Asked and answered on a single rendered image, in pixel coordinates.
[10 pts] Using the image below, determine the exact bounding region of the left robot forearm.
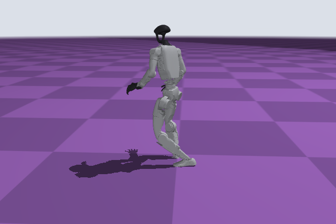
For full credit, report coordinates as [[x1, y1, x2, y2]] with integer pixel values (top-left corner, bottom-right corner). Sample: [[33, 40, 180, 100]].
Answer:
[[137, 69, 151, 89]]

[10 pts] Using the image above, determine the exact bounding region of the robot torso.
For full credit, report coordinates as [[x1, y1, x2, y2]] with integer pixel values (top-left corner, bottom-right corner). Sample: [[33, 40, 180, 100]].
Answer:
[[156, 44, 180, 102]]

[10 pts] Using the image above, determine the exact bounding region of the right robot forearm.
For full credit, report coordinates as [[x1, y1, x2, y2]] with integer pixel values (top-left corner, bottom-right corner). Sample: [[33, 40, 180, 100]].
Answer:
[[173, 74, 184, 85]]

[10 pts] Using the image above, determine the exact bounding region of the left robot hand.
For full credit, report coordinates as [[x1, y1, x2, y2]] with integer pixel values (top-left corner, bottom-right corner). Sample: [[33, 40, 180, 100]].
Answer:
[[127, 83, 141, 95]]

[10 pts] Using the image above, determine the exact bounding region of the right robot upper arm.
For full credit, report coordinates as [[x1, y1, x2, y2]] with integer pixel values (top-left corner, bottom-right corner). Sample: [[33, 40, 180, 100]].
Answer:
[[177, 48, 186, 76]]

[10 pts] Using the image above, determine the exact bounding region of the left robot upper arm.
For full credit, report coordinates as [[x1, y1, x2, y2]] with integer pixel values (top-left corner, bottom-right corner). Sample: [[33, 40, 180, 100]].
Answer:
[[148, 47, 161, 78]]

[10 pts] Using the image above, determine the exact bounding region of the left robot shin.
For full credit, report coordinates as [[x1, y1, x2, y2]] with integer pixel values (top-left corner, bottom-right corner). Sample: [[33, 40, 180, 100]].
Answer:
[[157, 134, 190, 161]]

